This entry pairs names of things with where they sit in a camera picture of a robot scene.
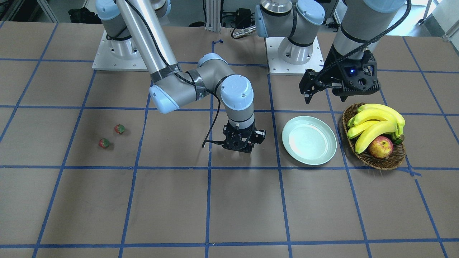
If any light green plate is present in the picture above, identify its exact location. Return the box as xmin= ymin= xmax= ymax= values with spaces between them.
xmin=281 ymin=116 xmax=337 ymax=166

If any yellow banana bunch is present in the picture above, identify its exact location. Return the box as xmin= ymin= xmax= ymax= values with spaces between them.
xmin=346 ymin=104 xmax=405 ymax=154

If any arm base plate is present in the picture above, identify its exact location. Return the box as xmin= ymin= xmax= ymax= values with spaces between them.
xmin=92 ymin=31 xmax=147 ymax=72
xmin=265 ymin=37 xmax=324 ymax=76

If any aluminium frame post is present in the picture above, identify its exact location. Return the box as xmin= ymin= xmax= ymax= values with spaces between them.
xmin=204 ymin=0 xmax=222 ymax=34

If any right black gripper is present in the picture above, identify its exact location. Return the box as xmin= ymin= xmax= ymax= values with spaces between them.
xmin=222 ymin=122 xmax=266 ymax=153

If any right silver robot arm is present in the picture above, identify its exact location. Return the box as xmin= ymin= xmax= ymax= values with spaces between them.
xmin=95 ymin=0 xmax=266 ymax=153

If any woven wicker basket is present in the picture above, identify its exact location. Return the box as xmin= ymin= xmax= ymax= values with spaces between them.
xmin=339 ymin=103 xmax=406 ymax=170

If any red apple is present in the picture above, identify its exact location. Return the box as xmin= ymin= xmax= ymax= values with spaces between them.
xmin=367 ymin=135 xmax=394 ymax=158

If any red strawberry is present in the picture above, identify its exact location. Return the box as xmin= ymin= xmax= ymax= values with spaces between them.
xmin=98 ymin=138 xmax=110 ymax=149
xmin=114 ymin=124 xmax=125 ymax=134

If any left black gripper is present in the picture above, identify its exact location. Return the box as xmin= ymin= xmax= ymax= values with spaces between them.
xmin=299 ymin=49 xmax=380 ymax=104

